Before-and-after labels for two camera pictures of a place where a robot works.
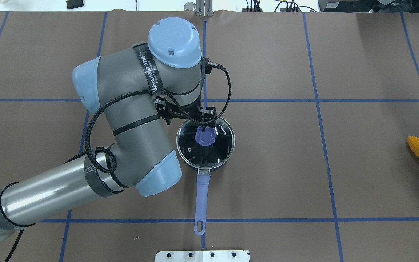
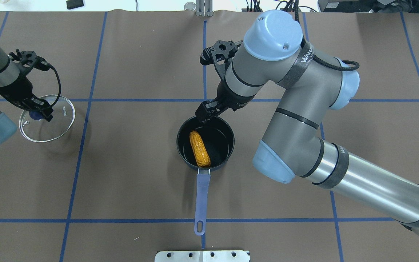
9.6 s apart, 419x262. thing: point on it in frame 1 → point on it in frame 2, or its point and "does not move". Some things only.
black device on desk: x=71 y=4 does not move
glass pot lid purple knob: x=205 y=138 → x=35 y=127
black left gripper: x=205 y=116 → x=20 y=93
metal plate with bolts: x=202 y=256 does not move
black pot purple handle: x=204 y=150 does not move
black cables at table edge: x=291 y=6 does not move
